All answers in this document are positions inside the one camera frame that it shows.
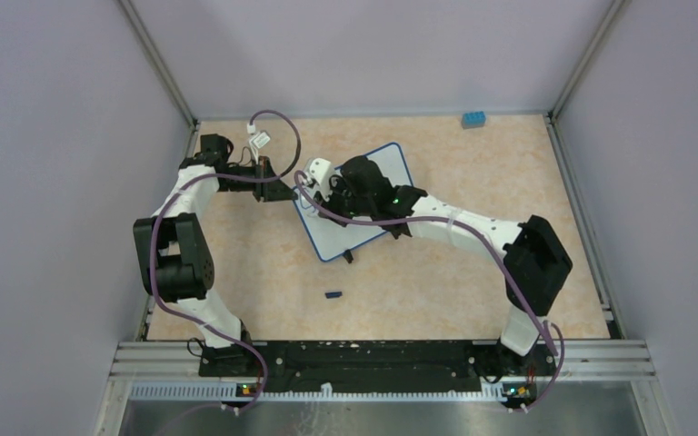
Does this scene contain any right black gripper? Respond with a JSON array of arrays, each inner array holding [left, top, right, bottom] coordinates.
[[314, 176, 374, 229]]

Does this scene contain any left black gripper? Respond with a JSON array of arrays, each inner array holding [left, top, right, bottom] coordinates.
[[221, 155, 297, 202]]

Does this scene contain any blue framed whiteboard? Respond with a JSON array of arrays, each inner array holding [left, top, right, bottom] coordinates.
[[293, 142, 414, 263]]

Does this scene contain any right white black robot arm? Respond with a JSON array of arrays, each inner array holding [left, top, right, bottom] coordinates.
[[297, 155, 573, 374]]

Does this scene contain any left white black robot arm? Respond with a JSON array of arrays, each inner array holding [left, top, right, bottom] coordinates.
[[133, 134, 295, 376]]

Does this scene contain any blue toy brick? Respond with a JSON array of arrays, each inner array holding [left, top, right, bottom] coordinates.
[[461, 111, 487, 130]]

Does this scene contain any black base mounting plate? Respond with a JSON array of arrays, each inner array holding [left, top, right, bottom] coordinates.
[[198, 340, 555, 393]]

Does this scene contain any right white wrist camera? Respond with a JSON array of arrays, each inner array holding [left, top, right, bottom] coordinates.
[[304, 157, 336, 200]]

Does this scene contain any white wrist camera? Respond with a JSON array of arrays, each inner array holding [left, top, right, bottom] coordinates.
[[304, 157, 336, 200], [246, 123, 271, 162]]

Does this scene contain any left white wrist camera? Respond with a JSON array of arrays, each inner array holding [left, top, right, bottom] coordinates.
[[246, 123, 271, 162]]

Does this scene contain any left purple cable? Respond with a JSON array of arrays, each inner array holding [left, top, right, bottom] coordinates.
[[148, 109, 304, 416]]

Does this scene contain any purple cable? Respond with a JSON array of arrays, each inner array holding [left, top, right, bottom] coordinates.
[[293, 170, 567, 412], [148, 109, 304, 416]]

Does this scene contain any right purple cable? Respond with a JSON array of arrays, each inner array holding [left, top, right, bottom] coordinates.
[[293, 170, 567, 412]]

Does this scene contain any white slotted cable duct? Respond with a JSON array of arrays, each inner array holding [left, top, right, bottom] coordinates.
[[129, 381, 506, 402]]

